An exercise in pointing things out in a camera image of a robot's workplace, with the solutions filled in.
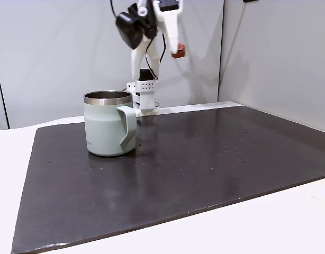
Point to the red-brown cube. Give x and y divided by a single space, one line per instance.
180 52

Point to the pale green steel-rimmed mug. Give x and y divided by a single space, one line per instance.
107 127

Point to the dark brown table mat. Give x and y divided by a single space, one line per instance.
162 180

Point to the black camera box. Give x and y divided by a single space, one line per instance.
132 26

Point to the black wall-mounted object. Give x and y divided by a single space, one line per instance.
250 0

